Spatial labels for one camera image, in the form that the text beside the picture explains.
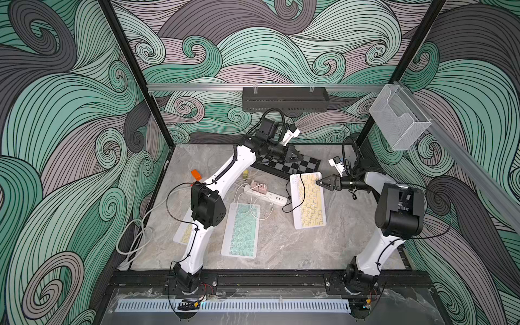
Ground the clear plastic wall box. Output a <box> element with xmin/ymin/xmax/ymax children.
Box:
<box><xmin>369</xmin><ymin>84</ymin><xmax>431</xmax><ymax>151</ymax></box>

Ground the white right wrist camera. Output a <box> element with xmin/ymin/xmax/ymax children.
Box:
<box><xmin>329</xmin><ymin>157</ymin><xmax>346</xmax><ymax>175</ymax></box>

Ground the orange tag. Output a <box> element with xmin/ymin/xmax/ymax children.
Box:
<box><xmin>191</xmin><ymin>169</ymin><xmax>203</xmax><ymax>181</ymax></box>

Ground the black white chessboard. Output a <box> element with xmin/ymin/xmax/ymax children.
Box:
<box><xmin>251</xmin><ymin>155</ymin><xmax>321</xmax><ymax>180</ymax></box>

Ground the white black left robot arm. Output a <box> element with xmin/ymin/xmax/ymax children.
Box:
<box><xmin>171</xmin><ymin>108</ymin><xmax>303</xmax><ymax>293</ymax></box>

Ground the aluminium rail back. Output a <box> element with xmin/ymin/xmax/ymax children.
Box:
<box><xmin>147</xmin><ymin>83</ymin><xmax>385</xmax><ymax>92</ymax></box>

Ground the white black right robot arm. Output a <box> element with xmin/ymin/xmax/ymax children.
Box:
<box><xmin>316</xmin><ymin>136</ymin><xmax>425</xmax><ymax>294</ymax></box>

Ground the aluminium rail right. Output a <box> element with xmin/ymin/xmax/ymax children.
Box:
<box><xmin>393</xmin><ymin>80</ymin><xmax>520</xmax><ymax>233</ymax></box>

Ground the white power strip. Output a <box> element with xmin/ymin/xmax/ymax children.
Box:
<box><xmin>244</xmin><ymin>184</ymin><xmax>288</xmax><ymax>207</ymax></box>

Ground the aluminium rail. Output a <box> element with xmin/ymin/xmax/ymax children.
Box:
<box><xmin>393</xmin><ymin>80</ymin><xmax>520</xmax><ymax>233</ymax></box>
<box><xmin>147</xmin><ymin>83</ymin><xmax>385</xmax><ymax>92</ymax></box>

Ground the black usb cable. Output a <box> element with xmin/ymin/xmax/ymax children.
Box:
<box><xmin>282</xmin><ymin>173</ymin><xmax>306</xmax><ymax>214</ymax></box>

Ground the pink plug adapter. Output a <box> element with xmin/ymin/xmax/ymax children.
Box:
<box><xmin>257</xmin><ymin>184</ymin><xmax>268</xmax><ymax>194</ymax></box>
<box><xmin>251</xmin><ymin>181</ymin><xmax>261</xmax><ymax>192</ymax></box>

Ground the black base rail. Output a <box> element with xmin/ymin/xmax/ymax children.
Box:
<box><xmin>108</xmin><ymin>269</ymin><xmax>432</xmax><ymax>295</ymax></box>

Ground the white slotted cable duct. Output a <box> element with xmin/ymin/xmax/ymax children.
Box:
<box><xmin>115</xmin><ymin>298</ymin><xmax>351</xmax><ymax>314</ymax></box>

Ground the black wall tray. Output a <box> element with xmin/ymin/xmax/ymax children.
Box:
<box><xmin>242</xmin><ymin>87</ymin><xmax>330</xmax><ymax>114</ymax></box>

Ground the green white keyboard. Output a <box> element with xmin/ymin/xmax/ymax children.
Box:
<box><xmin>221</xmin><ymin>203</ymin><xmax>261</xmax><ymax>259</ymax></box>

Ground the yellow keyboard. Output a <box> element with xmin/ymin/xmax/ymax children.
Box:
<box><xmin>290</xmin><ymin>172</ymin><xmax>326</xmax><ymax>230</ymax></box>
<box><xmin>173</xmin><ymin>210</ymin><xmax>193</xmax><ymax>245</ymax></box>

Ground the thick white power cord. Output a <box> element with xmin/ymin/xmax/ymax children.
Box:
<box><xmin>116</xmin><ymin>182</ymin><xmax>245</xmax><ymax>271</ymax></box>

